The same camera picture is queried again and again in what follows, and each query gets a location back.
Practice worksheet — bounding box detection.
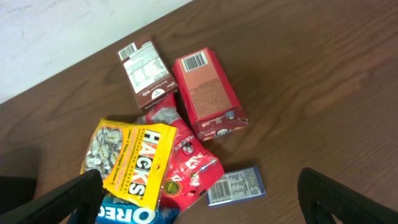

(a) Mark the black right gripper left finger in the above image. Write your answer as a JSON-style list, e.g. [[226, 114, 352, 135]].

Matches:
[[1, 169, 103, 223]]

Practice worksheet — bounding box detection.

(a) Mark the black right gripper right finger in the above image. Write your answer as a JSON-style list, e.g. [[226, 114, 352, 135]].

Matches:
[[297, 167, 397, 224]]

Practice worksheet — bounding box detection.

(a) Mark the yellow Hacks candy bag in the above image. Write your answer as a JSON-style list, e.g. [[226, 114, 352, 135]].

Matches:
[[80, 119, 177, 210]]

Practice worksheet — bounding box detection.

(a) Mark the dark green box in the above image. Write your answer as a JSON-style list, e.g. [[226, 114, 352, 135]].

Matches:
[[0, 176, 37, 214]]

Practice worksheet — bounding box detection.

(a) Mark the red Hacks candy bag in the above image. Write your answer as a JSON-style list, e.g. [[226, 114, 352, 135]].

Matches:
[[136, 93, 224, 211]]

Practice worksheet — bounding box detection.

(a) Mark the blue Oreo cookie pack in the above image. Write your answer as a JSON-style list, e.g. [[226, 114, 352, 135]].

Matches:
[[95, 194, 180, 224]]

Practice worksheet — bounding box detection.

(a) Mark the small blue box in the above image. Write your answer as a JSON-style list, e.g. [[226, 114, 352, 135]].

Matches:
[[207, 166, 266, 207]]

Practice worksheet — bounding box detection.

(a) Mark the brown carton box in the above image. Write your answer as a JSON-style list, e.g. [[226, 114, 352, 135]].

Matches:
[[118, 35, 178, 111]]

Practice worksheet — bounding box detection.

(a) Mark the red carton box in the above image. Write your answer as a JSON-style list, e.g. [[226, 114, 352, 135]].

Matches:
[[173, 47, 249, 141]]

